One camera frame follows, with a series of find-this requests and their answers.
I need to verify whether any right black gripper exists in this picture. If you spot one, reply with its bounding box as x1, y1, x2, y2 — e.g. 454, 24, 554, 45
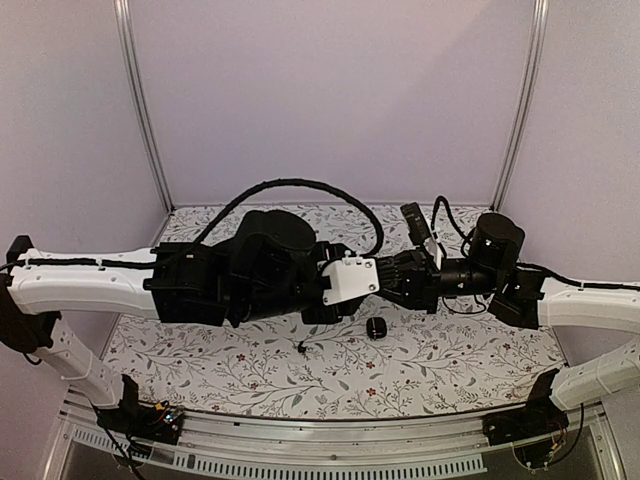
386, 248, 501, 316

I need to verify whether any black earbud charging case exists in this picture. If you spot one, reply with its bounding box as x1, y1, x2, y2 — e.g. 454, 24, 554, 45
366, 316, 388, 340

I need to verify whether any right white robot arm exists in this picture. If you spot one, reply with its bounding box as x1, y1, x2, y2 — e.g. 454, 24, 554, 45
384, 204, 639, 436

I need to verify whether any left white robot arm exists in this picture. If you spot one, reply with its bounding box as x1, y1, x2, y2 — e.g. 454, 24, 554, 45
1, 210, 380, 434

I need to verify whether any floral patterned table mat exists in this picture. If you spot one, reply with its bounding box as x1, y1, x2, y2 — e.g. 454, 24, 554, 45
102, 203, 566, 420

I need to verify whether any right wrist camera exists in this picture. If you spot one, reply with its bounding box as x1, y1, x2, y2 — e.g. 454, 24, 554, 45
400, 202, 446, 270

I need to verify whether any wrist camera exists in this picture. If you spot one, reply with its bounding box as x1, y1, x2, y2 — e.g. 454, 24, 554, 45
317, 250, 397, 306
400, 202, 446, 270

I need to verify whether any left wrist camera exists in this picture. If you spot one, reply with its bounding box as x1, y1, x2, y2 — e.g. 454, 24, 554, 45
317, 250, 397, 306

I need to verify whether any left black braided cable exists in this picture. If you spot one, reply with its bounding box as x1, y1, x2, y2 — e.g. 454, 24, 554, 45
199, 177, 386, 261

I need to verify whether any black braided cable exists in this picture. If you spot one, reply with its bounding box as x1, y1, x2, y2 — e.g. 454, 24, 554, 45
430, 194, 489, 316
199, 177, 386, 261

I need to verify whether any right black braided cable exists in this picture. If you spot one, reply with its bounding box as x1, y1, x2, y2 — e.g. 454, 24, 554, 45
430, 194, 489, 316

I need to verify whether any front aluminium rail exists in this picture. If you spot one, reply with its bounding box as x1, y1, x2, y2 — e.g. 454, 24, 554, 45
43, 393, 638, 479

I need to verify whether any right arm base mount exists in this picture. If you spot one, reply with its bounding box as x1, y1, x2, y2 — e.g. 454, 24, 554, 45
482, 368, 569, 470

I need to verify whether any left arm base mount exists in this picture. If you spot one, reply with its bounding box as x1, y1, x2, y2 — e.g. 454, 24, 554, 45
97, 375, 184, 445

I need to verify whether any right aluminium frame post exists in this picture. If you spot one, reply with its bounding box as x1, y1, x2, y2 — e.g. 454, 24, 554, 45
490, 0, 549, 212

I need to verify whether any aluminium frame post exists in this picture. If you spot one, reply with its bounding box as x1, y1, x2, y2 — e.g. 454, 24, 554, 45
490, 0, 549, 212
113, 0, 175, 214

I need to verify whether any left aluminium frame post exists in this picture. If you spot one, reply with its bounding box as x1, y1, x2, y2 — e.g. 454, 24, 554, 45
113, 0, 175, 214

